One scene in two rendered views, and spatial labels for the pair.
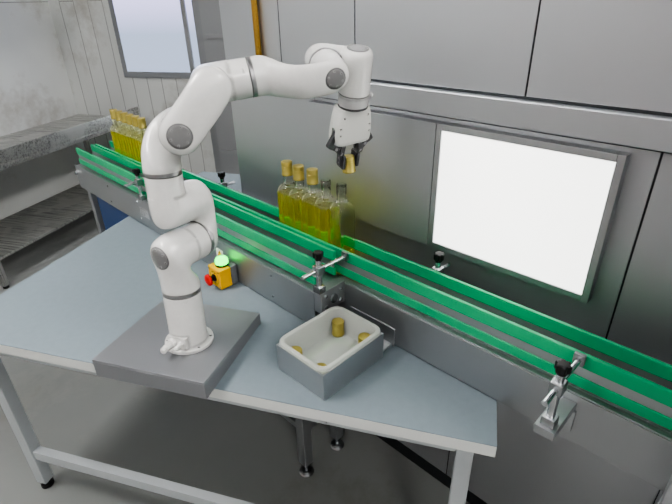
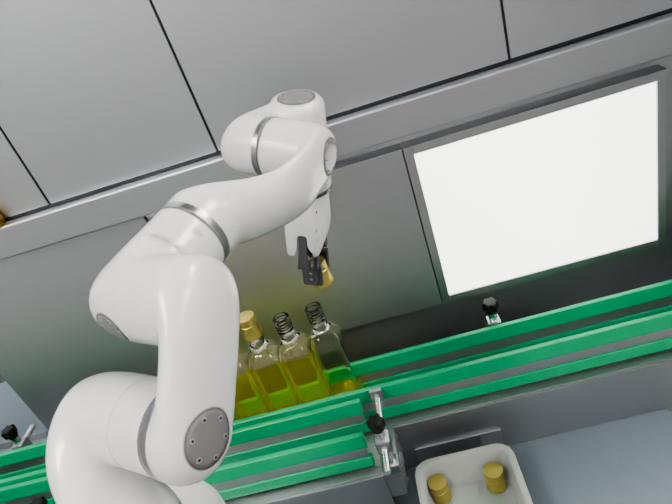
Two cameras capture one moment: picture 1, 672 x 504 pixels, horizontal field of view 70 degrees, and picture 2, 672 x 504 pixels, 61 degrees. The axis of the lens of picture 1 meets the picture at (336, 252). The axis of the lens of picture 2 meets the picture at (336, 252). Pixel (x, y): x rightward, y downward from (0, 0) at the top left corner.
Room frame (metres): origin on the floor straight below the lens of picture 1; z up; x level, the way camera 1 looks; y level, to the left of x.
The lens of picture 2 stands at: (0.59, 0.40, 1.70)
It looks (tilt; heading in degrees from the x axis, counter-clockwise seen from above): 31 degrees down; 323
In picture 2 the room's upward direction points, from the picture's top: 20 degrees counter-clockwise
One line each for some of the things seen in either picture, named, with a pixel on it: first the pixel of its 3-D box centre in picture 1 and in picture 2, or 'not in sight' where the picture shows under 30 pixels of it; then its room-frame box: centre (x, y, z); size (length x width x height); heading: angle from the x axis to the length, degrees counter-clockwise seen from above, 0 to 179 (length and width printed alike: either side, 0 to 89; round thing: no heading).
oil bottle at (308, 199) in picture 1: (314, 223); (279, 386); (1.34, 0.06, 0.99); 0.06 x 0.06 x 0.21; 46
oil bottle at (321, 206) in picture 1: (327, 229); (309, 379); (1.30, 0.02, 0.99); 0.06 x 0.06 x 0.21; 44
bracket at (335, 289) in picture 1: (330, 295); (394, 460); (1.14, 0.02, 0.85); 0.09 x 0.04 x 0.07; 135
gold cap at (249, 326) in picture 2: (312, 176); (249, 325); (1.34, 0.06, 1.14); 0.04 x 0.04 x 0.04
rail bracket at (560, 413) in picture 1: (557, 402); not in sight; (0.68, -0.42, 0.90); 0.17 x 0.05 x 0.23; 135
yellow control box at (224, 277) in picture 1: (222, 274); not in sight; (1.39, 0.38, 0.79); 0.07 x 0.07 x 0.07; 45
